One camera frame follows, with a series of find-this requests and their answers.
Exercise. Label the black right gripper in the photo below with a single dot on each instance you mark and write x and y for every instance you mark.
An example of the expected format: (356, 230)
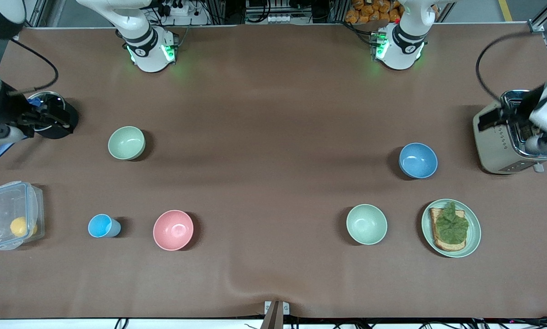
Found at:
(9, 111)

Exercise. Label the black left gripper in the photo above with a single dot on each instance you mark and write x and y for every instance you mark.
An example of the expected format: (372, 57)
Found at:
(523, 108)

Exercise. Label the pale green bowl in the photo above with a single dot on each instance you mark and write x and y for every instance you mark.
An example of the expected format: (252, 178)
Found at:
(126, 143)
(366, 224)

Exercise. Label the blue speckled bowl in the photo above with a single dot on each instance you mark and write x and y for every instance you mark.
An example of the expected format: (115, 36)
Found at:
(418, 160)

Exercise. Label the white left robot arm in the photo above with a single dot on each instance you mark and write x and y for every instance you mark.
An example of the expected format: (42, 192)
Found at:
(401, 50)

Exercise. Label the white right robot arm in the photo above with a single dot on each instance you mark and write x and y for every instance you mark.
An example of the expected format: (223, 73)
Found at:
(147, 50)

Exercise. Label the pink bowl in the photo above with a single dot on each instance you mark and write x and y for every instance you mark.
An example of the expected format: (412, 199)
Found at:
(173, 230)

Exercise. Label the beige chrome toaster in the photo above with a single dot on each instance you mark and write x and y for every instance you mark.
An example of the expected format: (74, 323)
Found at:
(492, 146)

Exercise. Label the glass lid with blue knob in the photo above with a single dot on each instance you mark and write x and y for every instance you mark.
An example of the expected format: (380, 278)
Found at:
(34, 101)

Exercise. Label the clear plastic food container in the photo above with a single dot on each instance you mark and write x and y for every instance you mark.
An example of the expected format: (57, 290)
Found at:
(3, 205)

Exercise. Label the pale green plate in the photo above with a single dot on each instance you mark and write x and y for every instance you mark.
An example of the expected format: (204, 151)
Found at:
(473, 228)

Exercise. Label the yellow lemon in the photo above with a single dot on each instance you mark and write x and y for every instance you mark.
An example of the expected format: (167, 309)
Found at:
(19, 226)

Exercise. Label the green lettuce leaf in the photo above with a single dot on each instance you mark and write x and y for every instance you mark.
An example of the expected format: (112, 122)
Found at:
(451, 226)

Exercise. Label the light blue cup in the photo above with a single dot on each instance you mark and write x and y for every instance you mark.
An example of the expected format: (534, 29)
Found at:
(100, 225)

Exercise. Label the toast slice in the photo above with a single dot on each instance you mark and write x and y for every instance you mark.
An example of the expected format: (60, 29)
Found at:
(440, 242)

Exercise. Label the orange snack bag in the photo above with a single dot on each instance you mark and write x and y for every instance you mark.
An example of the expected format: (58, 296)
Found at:
(374, 11)

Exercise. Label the white power strip with plugs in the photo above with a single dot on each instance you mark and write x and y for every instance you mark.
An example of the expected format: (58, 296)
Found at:
(182, 10)

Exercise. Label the brown table mat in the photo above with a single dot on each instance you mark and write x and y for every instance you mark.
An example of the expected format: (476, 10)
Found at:
(273, 114)

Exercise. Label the silver corner bracket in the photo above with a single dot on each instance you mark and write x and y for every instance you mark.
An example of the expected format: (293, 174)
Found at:
(535, 26)

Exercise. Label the white clamp with brown post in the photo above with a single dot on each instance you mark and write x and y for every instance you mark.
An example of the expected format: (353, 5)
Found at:
(275, 313)

